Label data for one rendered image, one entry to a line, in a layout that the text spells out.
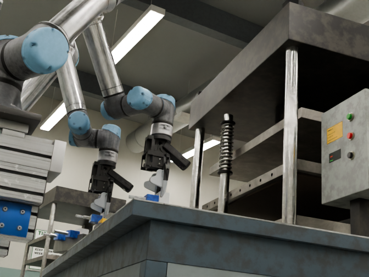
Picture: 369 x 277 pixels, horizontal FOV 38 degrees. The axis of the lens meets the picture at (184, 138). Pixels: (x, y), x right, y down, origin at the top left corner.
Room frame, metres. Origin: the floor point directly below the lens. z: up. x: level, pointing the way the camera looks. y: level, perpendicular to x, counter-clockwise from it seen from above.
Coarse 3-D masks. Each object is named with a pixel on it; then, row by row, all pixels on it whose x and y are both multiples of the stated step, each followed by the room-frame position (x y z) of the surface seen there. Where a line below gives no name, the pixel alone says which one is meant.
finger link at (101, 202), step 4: (104, 192) 1.94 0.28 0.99; (100, 196) 1.93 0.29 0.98; (104, 196) 1.94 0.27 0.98; (96, 200) 1.93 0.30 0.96; (100, 200) 1.93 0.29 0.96; (104, 200) 1.94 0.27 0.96; (96, 204) 1.92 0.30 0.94; (100, 204) 1.93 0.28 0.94; (104, 204) 1.93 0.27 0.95; (108, 204) 1.93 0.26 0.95; (104, 208) 1.93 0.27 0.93; (108, 208) 1.93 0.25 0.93; (104, 212) 1.94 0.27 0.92; (108, 212) 1.94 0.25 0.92; (104, 216) 1.94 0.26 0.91
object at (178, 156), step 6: (168, 144) 1.71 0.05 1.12; (168, 150) 1.71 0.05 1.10; (174, 150) 1.72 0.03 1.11; (174, 156) 1.72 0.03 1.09; (180, 156) 1.72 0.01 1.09; (174, 162) 1.76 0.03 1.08; (180, 162) 1.73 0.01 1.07; (186, 162) 1.73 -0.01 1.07; (180, 168) 1.76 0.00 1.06; (186, 168) 1.75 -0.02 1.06
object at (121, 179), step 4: (108, 172) 1.95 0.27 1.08; (112, 172) 1.95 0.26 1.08; (112, 176) 1.95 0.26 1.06; (116, 176) 1.96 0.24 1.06; (120, 176) 1.96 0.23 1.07; (116, 180) 1.96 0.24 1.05; (120, 180) 1.96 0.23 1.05; (124, 180) 1.97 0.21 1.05; (116, 184) 2.00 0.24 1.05; (120, 184) 1.98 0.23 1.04; (124, 184) 1.97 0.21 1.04; (128, 184) 1.97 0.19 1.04; (124, 188) 1.98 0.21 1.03; (128, 188) 1.97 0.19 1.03; (132, 188) 1.99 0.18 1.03
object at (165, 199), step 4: (128, 196) 1.71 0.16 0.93; (132, 196) 1.70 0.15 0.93; (136, 196) 1.71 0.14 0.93; (140, 196) 1.71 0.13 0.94; (144, 196) 1.73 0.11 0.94; (148, 196) 1.70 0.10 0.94; (152, 196) 1.70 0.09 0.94; (156, 196) 1.71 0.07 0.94; (164, 196) 1.71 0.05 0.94; (168, 196) 1.72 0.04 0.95; (152, 200) 1.71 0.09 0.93; (156, 200) 1.71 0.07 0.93; (160, 200) 1.71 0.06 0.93; (164, 200) 1.71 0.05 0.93; (168, 200) 1.72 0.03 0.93
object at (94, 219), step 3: (102, 213) 1.96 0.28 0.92; (108, 213) 1.95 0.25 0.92; (75, 216) 1.94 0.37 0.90; (78, 216) 1.94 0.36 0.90; (81, 216) 1.94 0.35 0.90; (84, 216) 1.95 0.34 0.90; (87, 216) 1.95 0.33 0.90; (90, 216) 1.97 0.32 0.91; (93, 216) 1.94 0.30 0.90; (96, 216) 1.94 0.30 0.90; (99, 216) 1.95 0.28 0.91; (102, 216) 1.95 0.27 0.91; (90, 219) 1.95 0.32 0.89; (93, 219) 1.94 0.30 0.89; (96, 219) 1.94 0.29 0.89; (99, 219) 1.95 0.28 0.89; (90, 222) 1.96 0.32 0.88; (93, 222) 1.95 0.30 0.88; (96, 222) 1.95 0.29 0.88
